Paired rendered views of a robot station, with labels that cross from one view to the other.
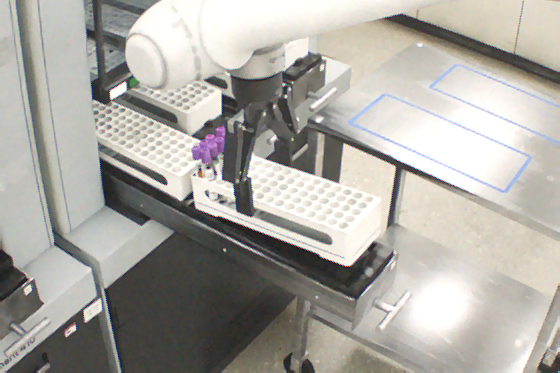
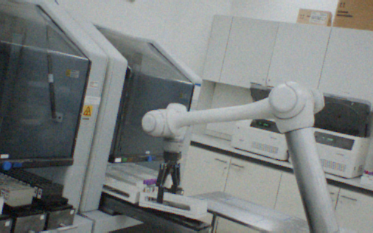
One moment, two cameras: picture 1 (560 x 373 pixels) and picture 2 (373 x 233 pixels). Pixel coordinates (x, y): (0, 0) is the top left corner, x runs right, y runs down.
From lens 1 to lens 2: 1.12 m
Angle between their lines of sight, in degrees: 34
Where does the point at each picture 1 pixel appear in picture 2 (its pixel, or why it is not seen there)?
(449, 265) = not seen: outside the picture
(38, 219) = (77, 197)
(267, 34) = (186, 119)
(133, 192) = (113, 201)
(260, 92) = (173, 156)
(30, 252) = not seen: hidden behind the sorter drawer
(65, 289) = (82, 223)
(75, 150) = (97, 177)
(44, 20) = (104, 119)
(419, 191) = not seen: outside the picture
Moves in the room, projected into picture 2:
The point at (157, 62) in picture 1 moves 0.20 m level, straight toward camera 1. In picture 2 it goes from (153, 122) to (162, 128)
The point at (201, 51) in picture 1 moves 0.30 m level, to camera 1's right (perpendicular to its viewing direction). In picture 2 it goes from (166, 123) to (238, 138)
